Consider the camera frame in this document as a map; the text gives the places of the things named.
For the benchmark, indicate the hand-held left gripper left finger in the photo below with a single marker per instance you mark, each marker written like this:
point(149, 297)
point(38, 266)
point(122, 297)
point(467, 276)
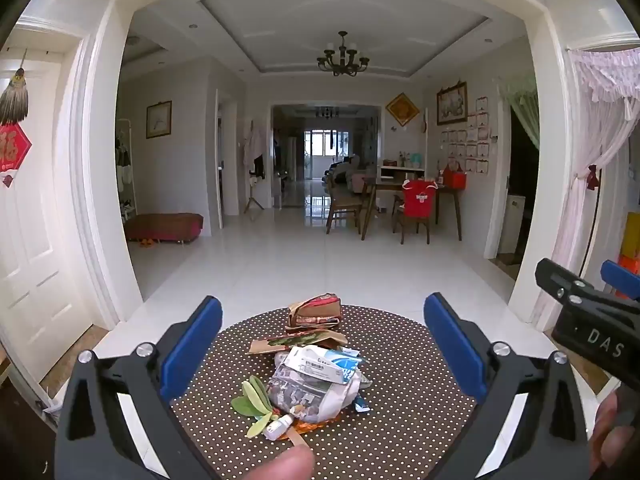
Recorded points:
point(192, 345)

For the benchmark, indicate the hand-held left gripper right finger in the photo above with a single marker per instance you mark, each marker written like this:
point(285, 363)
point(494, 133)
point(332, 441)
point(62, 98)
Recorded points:
point(452, 345)

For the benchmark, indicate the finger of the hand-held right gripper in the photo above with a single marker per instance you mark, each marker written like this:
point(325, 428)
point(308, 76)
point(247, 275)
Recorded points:
point(555, 277)
point(620, 275)

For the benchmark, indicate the brown paper envelope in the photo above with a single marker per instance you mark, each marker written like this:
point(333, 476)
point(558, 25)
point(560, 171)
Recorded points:
point(265, 345)

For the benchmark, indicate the green leaves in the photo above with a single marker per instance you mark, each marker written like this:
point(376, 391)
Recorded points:
point(255, 395)

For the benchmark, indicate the brown polka dot tablecloth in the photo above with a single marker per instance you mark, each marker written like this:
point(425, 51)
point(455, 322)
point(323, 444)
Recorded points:
point(400, 410)

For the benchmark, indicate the small white bottle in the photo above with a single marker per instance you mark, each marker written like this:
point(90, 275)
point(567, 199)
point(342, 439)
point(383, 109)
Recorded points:
point(277, 427)

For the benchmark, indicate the clear plastic bag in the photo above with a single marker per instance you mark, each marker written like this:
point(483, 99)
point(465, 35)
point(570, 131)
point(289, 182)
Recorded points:
point(310, 395)

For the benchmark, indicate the blue and white wrapper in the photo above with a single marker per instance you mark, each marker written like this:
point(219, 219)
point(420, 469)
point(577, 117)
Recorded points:
point(320, 360)

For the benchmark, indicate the red cardboard box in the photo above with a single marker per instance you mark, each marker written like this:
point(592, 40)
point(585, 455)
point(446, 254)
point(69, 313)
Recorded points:
point(320, 310)

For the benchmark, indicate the person's right hand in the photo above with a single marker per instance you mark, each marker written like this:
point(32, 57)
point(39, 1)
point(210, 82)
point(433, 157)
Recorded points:
point(607, 430)

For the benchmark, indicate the person's left hand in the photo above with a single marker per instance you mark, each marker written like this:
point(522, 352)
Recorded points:
point(280, 467)

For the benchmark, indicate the orange box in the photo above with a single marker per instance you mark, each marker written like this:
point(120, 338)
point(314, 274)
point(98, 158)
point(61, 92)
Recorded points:
point(631, 270)

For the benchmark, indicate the red upholstered bench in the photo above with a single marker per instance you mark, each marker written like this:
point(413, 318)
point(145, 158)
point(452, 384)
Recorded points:
point(165, 225)

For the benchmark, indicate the wooden chair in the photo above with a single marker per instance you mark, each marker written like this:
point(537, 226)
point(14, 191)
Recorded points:
point(342, 205)
point(415, 225)

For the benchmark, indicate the red bag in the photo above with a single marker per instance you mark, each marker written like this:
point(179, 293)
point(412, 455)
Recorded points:
point(455, 177)

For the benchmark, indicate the red chair cover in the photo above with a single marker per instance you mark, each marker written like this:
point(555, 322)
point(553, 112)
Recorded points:
point(419, 200)

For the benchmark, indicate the pink lace curtain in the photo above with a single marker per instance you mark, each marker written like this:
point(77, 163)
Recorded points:
point(595, 125)

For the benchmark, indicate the wooden dining table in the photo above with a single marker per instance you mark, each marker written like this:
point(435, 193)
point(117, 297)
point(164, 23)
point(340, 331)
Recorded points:
point(385, 185)

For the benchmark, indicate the green curtain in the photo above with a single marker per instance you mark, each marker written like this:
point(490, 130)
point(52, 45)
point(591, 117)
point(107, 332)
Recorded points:
point(522, 105)

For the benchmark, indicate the white door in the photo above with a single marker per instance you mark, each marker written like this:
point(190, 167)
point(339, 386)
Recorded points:
point(30, 260)

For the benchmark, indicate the white sideboard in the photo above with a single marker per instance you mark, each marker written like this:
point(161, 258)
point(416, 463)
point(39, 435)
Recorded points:
point(395, 170)

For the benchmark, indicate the white coat rack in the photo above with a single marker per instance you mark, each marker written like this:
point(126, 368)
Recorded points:
point(125, 170)

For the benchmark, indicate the large framed painting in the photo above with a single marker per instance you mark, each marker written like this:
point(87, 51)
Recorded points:
point(452, 104)

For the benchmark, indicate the grey sofa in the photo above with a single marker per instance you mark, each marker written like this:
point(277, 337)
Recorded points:
point(345, 172)

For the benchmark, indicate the wooden clothes stand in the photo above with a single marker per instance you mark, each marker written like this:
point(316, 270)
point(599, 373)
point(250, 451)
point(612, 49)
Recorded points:
point(255, 150)

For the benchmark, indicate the small framed picture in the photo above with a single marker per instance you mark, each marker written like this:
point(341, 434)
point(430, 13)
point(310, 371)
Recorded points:
point(159, 120)

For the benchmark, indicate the red diamond door decoration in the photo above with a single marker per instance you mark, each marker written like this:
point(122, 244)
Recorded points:
point(10, 152)

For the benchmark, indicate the brown hanging tassel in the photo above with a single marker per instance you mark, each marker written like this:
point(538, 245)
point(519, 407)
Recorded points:
point(14, 100)

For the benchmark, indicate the dark metal chandelier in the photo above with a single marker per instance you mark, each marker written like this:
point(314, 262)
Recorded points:
point(342, 60)

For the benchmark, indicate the group of wall certificates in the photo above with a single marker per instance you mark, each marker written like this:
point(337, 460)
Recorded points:
point(470, 145)

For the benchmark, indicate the gold diamond wall decoration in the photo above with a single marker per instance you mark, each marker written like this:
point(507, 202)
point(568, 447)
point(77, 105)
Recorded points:
point(401, 110)

